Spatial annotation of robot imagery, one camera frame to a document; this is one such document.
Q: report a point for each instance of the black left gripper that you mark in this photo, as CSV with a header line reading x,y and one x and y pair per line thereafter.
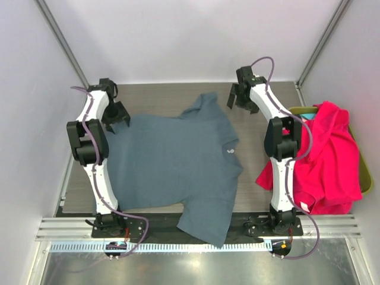
x,y
117,119

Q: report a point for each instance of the teal t shirt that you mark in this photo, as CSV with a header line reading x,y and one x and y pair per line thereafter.
x,y
307,116

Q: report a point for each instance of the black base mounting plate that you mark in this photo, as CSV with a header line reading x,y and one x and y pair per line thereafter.
x,y
175,228

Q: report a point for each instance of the slotted white cable duct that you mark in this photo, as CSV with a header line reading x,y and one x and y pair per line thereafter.
x,y
109,247

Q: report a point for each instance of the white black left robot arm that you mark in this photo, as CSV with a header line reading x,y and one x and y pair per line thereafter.
x,y
90,148

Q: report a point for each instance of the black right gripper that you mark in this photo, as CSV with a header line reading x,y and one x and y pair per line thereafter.
x,y
243,99

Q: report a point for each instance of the aluminium frame rail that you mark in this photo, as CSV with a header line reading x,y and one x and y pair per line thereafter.
x,y
70,228

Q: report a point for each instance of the aluminium corner post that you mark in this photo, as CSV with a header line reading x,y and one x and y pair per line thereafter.
x,y
330,28
60,38

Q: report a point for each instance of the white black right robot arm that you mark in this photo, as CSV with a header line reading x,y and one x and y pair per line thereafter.
x,y
281,143

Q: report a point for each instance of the right aluminium corner post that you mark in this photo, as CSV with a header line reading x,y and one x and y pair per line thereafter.
x,y
330,28

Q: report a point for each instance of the left aluminium corner post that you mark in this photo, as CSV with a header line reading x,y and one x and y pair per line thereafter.
x,y
60,38

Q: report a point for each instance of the blue-grey t shirt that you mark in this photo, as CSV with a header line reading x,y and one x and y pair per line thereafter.
x,y
189,159

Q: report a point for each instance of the magenta pink t shirt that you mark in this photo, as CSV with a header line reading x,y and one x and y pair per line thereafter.
x,y
326,181

